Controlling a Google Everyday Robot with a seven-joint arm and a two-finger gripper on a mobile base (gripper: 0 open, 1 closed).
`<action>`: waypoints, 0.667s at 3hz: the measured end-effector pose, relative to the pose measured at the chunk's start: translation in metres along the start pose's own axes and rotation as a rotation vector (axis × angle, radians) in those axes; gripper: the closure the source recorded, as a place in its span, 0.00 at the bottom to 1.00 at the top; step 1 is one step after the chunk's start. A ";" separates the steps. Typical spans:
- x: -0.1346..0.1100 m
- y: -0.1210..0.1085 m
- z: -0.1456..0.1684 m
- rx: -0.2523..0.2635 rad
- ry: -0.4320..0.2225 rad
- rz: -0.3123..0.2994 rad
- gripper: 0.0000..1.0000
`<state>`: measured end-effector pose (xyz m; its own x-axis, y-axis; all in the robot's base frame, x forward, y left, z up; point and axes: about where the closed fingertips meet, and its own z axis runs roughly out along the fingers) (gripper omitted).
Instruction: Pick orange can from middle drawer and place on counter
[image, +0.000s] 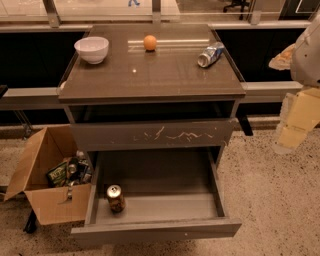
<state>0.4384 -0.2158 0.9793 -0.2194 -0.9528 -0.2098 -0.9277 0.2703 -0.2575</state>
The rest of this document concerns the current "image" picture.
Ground green snack bag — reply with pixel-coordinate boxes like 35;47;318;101
46;161;67;187

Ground blue silver crushed can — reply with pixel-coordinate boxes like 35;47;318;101
197;42;224;68

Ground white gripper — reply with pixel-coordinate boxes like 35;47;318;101
268;44;320;155

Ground cardboard box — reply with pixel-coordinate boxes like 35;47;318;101
4;125;91;225

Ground orange fruit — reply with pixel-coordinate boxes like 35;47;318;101
143;35;157;51

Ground white bowl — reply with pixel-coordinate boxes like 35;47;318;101
74;36;109;64

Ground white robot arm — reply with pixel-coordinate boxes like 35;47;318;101
269;15;320;154

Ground dark can in box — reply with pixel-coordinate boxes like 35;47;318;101
67;158;78;181

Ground orange soda can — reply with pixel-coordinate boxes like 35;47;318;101
106;184;125;213

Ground open grey middle drawer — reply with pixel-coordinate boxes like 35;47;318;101
71;148;241;246

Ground grey drawer cabinet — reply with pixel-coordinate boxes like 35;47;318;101
57;23;247;248

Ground black office chair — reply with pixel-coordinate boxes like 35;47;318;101
223;0;250;13

